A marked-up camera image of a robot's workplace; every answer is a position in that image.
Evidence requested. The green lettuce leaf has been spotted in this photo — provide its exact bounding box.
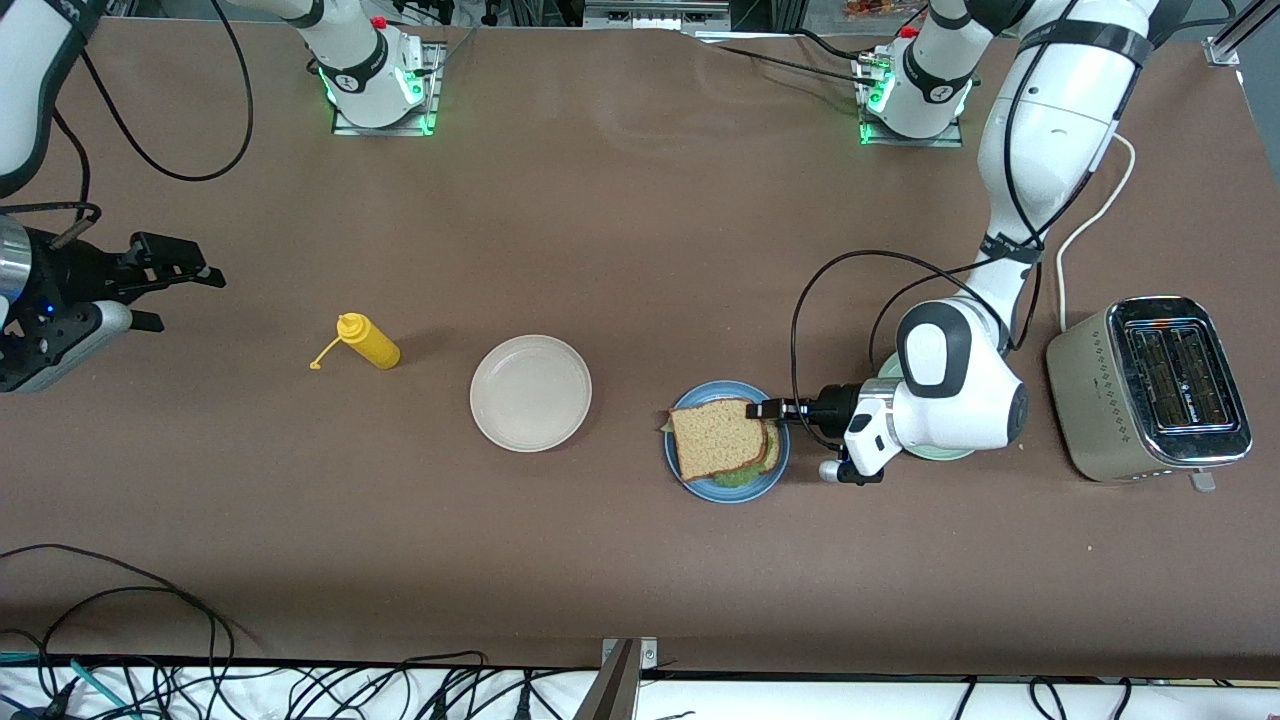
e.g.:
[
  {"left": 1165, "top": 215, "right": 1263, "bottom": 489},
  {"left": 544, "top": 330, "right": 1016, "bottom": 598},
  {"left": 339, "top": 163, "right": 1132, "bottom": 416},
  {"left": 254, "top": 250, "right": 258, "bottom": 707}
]
[{"left": 656, "top": 418, "right": 766, "bottom": 490}]

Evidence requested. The yellow squeeze bottle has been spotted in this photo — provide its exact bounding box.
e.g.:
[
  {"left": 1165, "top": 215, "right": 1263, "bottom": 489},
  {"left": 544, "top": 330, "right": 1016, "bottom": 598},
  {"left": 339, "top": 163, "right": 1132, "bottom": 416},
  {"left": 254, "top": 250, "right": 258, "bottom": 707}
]
[{"left": 309, "top": 312, "right": 403, "bottom": 372}]

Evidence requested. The green round plate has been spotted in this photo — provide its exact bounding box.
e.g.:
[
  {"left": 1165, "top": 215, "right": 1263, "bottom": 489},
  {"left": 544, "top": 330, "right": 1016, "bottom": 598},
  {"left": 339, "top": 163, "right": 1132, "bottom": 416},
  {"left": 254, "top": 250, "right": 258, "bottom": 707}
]
[{"left": 875, "top": 350, "right": 979, "bottom": 463}]

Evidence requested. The blue round plate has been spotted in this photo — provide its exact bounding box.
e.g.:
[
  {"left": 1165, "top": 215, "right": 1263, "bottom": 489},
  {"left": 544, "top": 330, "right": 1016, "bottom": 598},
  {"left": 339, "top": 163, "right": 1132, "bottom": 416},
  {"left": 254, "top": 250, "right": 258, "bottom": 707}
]
[{"left": 663, "top": 380, "right": 792, "bottom": 505}]

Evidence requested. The white round plate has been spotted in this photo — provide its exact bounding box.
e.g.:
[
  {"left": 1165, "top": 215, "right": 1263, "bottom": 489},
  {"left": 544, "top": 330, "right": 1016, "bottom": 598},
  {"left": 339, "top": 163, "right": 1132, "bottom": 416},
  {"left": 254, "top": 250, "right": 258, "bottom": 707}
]
[{"left": 469, "top": 334, "right": 594, "bottom": 454}]

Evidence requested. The beige chrome toaster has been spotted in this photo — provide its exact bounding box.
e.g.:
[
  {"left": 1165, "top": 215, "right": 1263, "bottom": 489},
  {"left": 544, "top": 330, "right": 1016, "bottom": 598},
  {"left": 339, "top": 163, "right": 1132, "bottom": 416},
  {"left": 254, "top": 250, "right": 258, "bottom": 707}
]
[{"left": 1045, "top": 295, "right": 1255, "bottom": 494}]

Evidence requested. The grey power strip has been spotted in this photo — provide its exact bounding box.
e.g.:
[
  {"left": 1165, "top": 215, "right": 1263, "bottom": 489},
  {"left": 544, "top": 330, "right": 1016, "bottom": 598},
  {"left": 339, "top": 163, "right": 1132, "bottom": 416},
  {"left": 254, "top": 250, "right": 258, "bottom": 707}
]
[{"left": 584, "top": 0, "right": 733, "bottom": 32}]

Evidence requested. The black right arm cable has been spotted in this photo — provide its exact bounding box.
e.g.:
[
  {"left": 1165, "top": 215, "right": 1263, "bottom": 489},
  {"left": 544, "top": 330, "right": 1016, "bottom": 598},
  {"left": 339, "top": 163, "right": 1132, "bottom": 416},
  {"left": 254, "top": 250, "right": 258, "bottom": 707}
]
[
  {"left": 0, "top": 108, "right": 103, "bottom": 251},
  {"left": 78, "top": 0, "right": 255, "bottom": 184}
]

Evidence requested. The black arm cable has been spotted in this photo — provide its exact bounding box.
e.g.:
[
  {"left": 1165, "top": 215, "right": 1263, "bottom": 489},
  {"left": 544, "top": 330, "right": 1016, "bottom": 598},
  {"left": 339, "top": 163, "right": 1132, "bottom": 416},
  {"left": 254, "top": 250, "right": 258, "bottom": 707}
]
[
  {"left": 78, "top": 0, "right": 255, "bottom": 184},
  {"left": 0, "top": 108, "right": 103, "bottom": 251},
  {"left": 789, "top": 249, "right": 1013, "bottom": 452}
]

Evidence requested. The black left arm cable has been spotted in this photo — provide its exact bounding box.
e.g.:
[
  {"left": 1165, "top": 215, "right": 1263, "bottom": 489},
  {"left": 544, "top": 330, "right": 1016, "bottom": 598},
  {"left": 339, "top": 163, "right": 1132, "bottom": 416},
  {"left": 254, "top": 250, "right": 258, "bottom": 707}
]
[{"left": 789, "top": 249, "right": 1013, "bottom": 452}]

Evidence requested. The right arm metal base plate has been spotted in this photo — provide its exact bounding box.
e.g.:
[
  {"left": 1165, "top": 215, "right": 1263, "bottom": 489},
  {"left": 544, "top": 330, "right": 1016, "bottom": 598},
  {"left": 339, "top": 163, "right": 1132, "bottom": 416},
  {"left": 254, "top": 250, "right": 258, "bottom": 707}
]
[{"left": 331, "top": 40, "right": 447, "bottom": 137}]

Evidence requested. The black looped floor cable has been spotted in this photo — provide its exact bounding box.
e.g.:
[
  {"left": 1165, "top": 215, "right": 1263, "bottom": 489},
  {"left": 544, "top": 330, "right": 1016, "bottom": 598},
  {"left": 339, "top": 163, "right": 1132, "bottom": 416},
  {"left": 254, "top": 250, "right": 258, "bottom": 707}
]
[{"left": 0, "top": 544, "right": 237, "bottom": 693}]

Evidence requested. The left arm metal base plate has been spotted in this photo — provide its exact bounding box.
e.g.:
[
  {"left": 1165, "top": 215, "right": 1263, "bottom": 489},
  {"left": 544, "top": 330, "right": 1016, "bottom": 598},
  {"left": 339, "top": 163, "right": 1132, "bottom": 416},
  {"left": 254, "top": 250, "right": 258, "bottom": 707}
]
[{"left": 857, "top": 50, "right": 967, "bottom": 149}]

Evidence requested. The metal table bracket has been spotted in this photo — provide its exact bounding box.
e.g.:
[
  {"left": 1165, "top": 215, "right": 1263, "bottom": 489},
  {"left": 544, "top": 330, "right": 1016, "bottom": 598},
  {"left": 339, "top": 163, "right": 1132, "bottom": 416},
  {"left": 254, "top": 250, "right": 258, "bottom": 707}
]
[{"left": 574, "top": 637, "right": 660, "bottom": 720}]

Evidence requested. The white toaster power cable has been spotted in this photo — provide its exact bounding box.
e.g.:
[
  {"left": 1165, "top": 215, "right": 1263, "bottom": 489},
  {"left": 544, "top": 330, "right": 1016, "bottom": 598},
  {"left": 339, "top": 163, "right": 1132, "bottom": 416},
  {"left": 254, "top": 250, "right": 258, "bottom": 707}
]
[{"left": 1056, "top": 133, "right": 1138, "bottom": 334}]

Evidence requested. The black cable on table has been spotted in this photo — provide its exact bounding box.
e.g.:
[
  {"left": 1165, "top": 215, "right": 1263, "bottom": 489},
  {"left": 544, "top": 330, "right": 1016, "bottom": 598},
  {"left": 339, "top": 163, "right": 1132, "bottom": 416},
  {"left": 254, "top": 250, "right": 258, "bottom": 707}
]
[{"left": 698, "top": 28, "right": 883, "bottom": 88}]

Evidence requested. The teal floor cable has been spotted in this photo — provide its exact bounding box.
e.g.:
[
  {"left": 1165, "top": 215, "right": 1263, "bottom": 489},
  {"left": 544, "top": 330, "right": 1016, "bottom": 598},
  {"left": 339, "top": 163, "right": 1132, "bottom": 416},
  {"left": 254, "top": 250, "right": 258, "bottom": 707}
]
[{"left": 0, "top": 650, "right": 137, "bottom": 720}]

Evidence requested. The aluminium frame profile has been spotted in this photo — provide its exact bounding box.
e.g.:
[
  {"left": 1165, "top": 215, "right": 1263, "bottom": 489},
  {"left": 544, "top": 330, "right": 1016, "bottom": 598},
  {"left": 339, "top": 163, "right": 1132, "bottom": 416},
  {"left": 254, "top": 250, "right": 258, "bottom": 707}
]
[{"left": 1204, "top": 0, "right": 1280, "bottom": 67}]

